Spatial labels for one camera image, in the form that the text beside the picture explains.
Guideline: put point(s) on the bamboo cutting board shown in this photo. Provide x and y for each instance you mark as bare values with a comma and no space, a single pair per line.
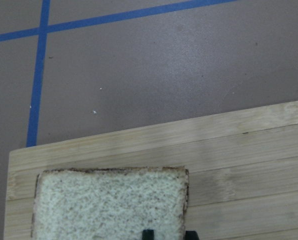
243,170

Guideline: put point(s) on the bread slice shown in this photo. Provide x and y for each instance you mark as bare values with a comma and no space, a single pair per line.
110,204

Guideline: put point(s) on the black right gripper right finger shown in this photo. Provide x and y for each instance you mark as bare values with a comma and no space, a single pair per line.
191,235

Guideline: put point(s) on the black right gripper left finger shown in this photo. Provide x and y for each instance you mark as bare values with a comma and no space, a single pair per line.
148,234

